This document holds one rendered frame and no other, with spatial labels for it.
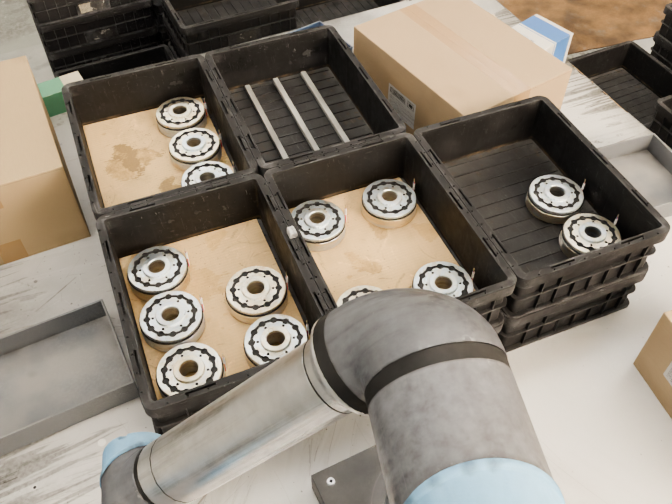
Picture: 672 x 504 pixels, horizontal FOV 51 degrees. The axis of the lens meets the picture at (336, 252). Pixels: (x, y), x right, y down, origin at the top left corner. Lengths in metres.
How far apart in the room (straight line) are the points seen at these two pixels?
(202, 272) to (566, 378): 0.68
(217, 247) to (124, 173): 0.29
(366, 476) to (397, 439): 0.64
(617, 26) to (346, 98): 2.20
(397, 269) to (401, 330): 0.74
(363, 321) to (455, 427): 0.12
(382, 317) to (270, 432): 0.17
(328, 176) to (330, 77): 0.39
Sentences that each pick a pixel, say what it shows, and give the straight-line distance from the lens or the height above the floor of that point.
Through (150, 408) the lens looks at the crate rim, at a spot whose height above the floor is 0.93.
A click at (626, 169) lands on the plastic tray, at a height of 0.70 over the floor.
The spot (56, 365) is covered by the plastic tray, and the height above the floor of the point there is 0.70.
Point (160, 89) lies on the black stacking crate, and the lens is 1.62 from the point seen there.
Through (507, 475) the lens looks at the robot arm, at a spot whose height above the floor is 1.37.
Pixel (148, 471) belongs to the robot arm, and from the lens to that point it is 0.76.
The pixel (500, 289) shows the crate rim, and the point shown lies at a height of 0.93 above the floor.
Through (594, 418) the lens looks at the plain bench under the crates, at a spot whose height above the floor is 0.70.
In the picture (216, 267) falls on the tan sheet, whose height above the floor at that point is 0.83.
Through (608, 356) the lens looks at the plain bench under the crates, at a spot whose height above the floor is 0.70.
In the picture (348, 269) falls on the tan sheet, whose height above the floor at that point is 0.83.
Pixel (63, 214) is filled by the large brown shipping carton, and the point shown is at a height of 0.78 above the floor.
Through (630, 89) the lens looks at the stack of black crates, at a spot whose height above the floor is 0.27.
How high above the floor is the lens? 1.81
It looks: 50 degrees down
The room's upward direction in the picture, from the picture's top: straight up
